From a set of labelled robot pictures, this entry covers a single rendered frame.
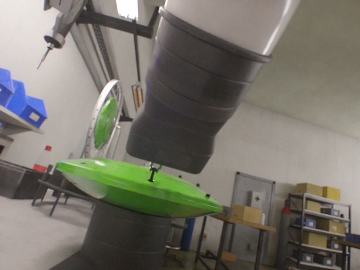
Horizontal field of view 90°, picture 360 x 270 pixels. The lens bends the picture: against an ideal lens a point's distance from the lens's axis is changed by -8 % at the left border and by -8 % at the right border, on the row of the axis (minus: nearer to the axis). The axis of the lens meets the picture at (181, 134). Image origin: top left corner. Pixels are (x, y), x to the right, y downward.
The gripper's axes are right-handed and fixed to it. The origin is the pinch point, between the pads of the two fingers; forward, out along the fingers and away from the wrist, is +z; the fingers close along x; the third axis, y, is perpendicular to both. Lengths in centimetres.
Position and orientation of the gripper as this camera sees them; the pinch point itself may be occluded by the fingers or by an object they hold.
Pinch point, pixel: (153, 171)
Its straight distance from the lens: 25.8
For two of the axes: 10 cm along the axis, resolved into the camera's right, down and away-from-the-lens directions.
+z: -3.4, 7.3, 5.9
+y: -0.5, 6.1, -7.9
